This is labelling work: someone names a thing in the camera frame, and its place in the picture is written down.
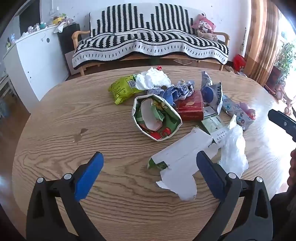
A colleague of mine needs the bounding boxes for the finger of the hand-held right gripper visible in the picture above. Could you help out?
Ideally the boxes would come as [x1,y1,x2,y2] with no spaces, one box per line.
[268,109,296,142]

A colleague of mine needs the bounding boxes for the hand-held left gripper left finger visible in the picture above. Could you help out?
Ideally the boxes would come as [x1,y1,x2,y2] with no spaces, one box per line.
[25,152,109,241]

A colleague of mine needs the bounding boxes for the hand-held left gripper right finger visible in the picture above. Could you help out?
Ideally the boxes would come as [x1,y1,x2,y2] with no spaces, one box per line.
[196,151,273,241]

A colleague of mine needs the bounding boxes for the torn white cardboard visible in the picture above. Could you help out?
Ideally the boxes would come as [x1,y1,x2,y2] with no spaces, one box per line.
[147,127,219,202]

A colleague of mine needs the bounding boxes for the white blue wipes packet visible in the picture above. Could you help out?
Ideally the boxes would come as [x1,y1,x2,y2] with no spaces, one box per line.
[200,71,223,115]

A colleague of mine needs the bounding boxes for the wooden toy tricycle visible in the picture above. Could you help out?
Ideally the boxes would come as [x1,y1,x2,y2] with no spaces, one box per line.
[274,87,296,115]

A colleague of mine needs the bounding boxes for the clear plastic bag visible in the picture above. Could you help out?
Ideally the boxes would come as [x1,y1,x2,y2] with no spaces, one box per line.
[218,115,249,179]

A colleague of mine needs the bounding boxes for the white printed leaflet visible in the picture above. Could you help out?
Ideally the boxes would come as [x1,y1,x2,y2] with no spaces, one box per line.
[211,128,232,145]

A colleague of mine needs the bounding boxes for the patterned pink blue packet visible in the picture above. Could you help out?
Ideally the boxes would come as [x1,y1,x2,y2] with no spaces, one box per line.
[223,95,257,131]

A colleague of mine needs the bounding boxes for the open fruit-print carton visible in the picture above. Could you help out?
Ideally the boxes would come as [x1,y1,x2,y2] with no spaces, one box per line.
[132,94,183,141]

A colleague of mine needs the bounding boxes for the small green white box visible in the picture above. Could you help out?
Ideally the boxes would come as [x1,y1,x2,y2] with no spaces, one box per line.
[203,106,216,117]

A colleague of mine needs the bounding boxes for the potted plant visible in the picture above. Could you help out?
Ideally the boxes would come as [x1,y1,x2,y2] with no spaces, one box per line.
[266,42,296,90]

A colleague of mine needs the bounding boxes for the dark red box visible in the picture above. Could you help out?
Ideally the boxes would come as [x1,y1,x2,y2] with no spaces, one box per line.
[176,90,204,121]

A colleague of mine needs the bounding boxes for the red bag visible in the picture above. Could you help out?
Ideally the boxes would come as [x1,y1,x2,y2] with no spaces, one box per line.
[232,54,247,71]

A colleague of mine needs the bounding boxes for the dark cloth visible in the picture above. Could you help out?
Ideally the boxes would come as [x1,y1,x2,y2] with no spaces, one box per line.
[270,192,296,241]

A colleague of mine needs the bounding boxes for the brown curtain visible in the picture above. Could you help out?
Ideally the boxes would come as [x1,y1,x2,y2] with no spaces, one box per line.
[244,0,284,86]

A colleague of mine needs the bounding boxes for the crumpled blue white wrapper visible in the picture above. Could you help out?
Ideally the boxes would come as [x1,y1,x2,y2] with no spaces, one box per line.
[146,80,195,106]

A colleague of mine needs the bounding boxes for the yellow-green snack packet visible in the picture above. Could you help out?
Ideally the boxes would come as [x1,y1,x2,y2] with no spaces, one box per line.
[109,75,144,105]

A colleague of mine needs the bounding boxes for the white crumpled paper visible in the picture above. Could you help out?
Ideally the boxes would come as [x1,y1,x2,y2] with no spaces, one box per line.
[134,67,172,90]

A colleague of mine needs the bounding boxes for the beige plush toy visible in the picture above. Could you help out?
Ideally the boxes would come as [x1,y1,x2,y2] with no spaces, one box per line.
[197,29,219,42]

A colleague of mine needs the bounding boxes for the white shelf rack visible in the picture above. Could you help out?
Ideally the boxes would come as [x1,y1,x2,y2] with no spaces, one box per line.
[0,70,19,116]

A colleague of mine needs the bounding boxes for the white cabinet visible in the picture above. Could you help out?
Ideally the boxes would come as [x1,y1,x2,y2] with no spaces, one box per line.
[2,24,70,101]

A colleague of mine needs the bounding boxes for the pink cartoon cushion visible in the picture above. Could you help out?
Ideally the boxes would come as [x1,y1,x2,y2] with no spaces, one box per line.
[191,14,216,35]

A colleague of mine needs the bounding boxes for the black speaker cabinet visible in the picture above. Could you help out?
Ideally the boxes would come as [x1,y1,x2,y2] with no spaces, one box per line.
[58,23,81,72]

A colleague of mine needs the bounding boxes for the sofa with striped blanket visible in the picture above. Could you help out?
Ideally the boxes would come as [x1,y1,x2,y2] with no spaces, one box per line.
[72,3,229,69]

